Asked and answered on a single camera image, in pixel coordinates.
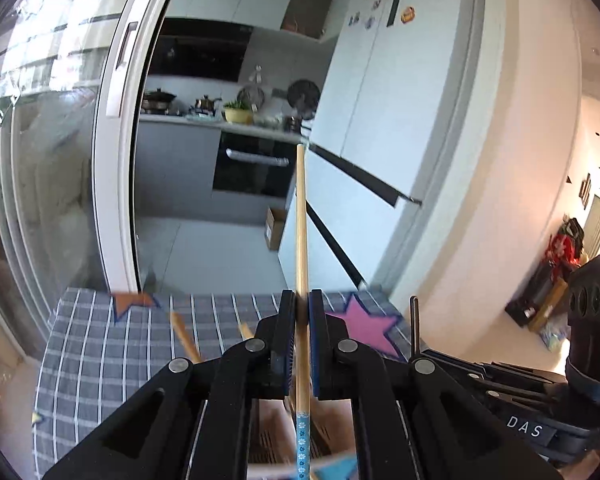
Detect yellow bowl with greens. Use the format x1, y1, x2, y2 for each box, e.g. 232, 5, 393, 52
222, 100, 255, 125

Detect red bag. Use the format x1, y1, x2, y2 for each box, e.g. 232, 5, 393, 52
549, 216, 590, 268

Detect round metal strainer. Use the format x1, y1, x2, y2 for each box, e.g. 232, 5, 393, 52
237, 85, 266, 109

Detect black wok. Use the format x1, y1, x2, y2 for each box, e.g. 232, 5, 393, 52
141, 88, 179, 114

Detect wooden chopstick blue patterned end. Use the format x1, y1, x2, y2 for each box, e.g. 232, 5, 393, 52
294, 143, 315, 480

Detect pale plastic bag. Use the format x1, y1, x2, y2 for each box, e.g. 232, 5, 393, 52
539, 321, 572, 354

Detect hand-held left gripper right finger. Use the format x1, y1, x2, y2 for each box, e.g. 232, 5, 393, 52
308, 289, 564, 480

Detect sliding glass door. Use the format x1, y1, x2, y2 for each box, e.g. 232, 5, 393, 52
0, 0, 193, 356

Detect small cardboard box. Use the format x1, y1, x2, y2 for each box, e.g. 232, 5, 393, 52
264, 207, 289, 252

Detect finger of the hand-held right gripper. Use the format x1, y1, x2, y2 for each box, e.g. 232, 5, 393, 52
420, 350, 571, 391
472, 383, 574, 414

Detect grey checkered star tablecloth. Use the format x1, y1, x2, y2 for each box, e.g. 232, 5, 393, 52
32, 287, 412, 480

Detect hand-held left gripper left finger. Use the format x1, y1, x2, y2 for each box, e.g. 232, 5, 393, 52
42, 290, 297, 480

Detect hanging dark pan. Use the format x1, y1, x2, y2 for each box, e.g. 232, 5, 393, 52
286, 78, 322, 112

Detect white refrigerator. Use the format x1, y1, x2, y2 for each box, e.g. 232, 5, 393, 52
277, 0, 481, 306

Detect black built-in oven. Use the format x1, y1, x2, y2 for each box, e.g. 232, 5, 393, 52
211, 131, 297, 199

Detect black range hood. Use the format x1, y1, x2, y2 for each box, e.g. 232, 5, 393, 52
147, 16, 254, 84

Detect grey kitchen counter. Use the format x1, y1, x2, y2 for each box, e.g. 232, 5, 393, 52
139, 112, 306, 145

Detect tall cardboard box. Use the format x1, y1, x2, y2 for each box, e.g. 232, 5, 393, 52
527, 279, 570, 333

